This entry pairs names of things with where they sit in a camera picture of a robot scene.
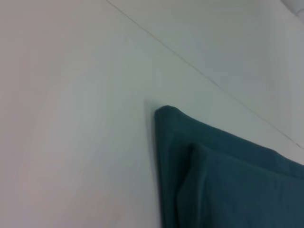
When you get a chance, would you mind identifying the blue-green shirt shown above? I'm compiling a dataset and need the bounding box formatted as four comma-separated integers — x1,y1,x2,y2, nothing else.
153,104,304,228

